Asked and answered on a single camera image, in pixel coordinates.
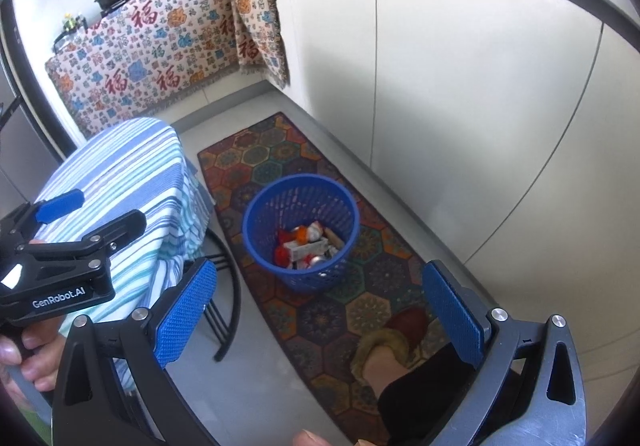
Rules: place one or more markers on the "grey multi-door refrigerator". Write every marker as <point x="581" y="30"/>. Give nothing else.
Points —
<point x="20" y="136"/>

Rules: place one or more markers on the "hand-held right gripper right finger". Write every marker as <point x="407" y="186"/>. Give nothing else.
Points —
<point x="452" y="311"/>

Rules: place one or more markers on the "blue plastic wastebasket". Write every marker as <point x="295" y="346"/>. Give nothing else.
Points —
<point x="260" y="226"/>

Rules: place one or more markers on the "orange white snack wrapper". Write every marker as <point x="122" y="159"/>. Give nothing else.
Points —
<point x="301" y="235"/>

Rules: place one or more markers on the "red plastic bag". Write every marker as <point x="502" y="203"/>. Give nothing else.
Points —
<point x="281" y="256"/>

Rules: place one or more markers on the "white green carton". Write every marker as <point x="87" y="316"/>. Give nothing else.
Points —
<point x="302" y="251"/>

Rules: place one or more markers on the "striped tablecloth on round table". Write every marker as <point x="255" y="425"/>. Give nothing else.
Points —
<point x="125" y="166"/>

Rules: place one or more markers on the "brown furry slipper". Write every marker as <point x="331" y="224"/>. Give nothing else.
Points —
<point x="407" y="323"/>

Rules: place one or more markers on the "person's right hand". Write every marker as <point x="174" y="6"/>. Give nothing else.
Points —
<point x="310" y="439"/>

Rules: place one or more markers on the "person's left hand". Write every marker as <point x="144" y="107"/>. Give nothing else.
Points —
<point x="42" y="351"/>

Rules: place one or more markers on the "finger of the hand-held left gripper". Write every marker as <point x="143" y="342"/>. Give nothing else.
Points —
<point x="115" y="227"/>
<point x="60" y="206"/>

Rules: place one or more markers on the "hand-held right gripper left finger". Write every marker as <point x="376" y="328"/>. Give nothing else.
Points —
<point x="185" y="311"/>

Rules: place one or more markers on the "black metal table frame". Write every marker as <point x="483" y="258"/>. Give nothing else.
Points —
<point x="235" y="306"/>

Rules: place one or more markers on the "cream kitchen counter cabinet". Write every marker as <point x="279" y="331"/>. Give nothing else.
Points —
<point x="450" y="101"/>

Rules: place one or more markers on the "large patterned cloth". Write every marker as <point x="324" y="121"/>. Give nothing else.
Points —
<point x="150" y="41"/>

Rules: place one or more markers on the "narrow patterned cloth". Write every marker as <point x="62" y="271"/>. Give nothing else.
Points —
<point x="255" y="11"/>

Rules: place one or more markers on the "condiment bottle rack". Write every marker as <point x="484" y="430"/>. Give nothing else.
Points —
<point x="70" y="31"/>

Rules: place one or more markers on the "hexagon patterned rug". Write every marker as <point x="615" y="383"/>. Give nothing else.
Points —
<point x="280" y="151"/>

